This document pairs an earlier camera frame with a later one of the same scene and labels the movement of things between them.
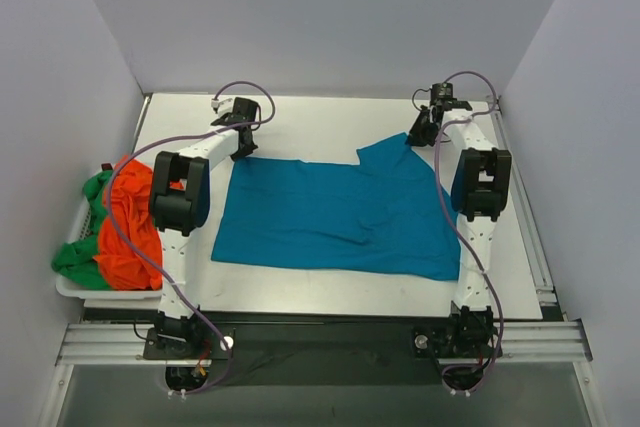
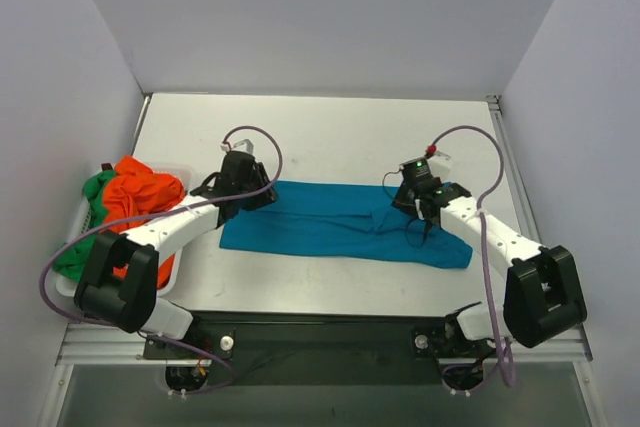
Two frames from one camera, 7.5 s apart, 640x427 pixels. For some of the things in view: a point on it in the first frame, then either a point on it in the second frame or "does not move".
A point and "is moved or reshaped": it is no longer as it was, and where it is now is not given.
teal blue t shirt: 384,215 is moved or reshaped
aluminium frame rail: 110,344 does not move
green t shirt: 75,260 does not move
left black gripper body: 248,145 -> 261,192
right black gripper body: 420,132 -> 407,200
